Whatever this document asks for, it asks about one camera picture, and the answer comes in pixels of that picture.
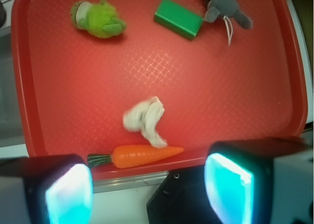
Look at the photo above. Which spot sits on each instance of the green rectangular block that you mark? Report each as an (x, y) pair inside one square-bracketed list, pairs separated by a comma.
[(178, 19)]

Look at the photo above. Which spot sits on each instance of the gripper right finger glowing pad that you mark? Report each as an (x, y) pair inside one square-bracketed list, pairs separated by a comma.
[(261, 181)]

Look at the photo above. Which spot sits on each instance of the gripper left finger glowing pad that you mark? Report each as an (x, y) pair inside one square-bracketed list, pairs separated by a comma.
[(54, 189)]

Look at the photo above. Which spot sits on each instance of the green plush toy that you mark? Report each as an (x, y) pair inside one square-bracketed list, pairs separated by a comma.
[(98, 19)]

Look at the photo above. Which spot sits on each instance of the grey plush bunny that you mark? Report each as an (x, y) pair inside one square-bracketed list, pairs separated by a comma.
[(227, 10)]

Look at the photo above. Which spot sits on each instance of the red plastic tray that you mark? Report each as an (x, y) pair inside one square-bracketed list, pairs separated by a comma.
[(73, 88)]

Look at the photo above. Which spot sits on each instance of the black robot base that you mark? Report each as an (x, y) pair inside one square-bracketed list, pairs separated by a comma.
[(181, 199)]

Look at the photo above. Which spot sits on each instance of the orange toy carrot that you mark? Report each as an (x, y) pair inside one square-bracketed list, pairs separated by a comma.
[(128, 156)]

